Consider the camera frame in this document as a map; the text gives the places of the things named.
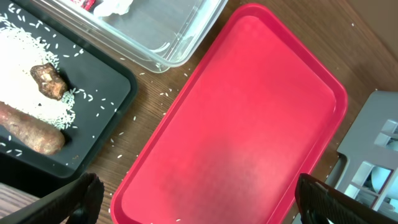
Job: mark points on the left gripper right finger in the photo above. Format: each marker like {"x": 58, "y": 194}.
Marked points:
{"x": 318, "y": 203}

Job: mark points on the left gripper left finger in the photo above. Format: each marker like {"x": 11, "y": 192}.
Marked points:
{"x": 78, "y": 202}

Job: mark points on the brown carrot-like food scrap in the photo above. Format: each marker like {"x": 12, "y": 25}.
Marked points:
{"x": 34, "y": 133}

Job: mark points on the small brown food scrap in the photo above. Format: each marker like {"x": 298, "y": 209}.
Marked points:
{"x": 49, "y": 81}

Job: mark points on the rice pile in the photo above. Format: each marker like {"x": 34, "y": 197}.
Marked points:
{"x": 22, "y": 47}

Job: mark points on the white napkin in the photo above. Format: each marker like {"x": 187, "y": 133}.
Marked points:
{"x": 109, "y": 7}

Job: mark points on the red snack wrapper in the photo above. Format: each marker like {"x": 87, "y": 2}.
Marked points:
{"x": 85, "y": 4}

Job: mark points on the grey dishwasher rack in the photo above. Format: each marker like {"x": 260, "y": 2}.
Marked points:
{"x": 366, "y": 170}

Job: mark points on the black waste tray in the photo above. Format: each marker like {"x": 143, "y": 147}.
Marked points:
{"x": 104, "y": 91}

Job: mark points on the clear plastic waste bin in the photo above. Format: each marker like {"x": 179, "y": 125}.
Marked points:
{"x": 155, "y": 34}

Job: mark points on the red serving tray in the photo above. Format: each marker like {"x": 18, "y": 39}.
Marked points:
{"x": 259, "y": 110}

